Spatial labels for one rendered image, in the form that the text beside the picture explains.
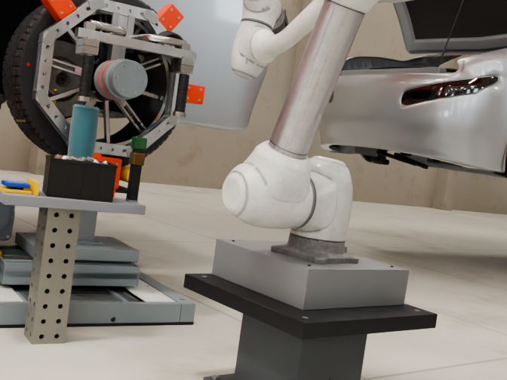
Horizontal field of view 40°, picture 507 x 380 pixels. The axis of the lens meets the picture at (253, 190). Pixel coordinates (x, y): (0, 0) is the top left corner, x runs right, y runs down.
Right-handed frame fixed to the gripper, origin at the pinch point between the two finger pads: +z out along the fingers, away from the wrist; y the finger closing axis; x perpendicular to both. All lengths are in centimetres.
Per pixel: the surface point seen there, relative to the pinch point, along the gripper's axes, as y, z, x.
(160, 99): -28, 15, 47
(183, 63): -19.2, -13.1, 28.6
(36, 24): -20, -26, 80
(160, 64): -15, 12, 50
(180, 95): -29.7, -10.9, 27.3
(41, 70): -35, -28, 71
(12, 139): -32, 487, 455
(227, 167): 28, 752, 276
